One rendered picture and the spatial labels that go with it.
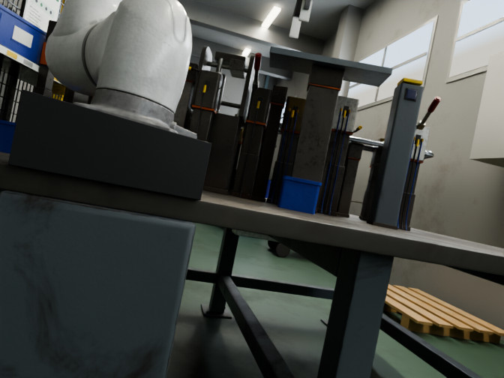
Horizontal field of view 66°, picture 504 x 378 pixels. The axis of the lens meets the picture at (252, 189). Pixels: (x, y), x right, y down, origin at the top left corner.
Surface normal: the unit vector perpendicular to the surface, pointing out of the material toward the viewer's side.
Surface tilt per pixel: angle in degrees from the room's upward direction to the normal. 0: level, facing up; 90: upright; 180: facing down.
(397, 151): 90
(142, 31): 83
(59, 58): 110
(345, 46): 90
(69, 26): 86
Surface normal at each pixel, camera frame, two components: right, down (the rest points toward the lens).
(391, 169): -0.04, -0.01
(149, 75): 0.43, 0.09
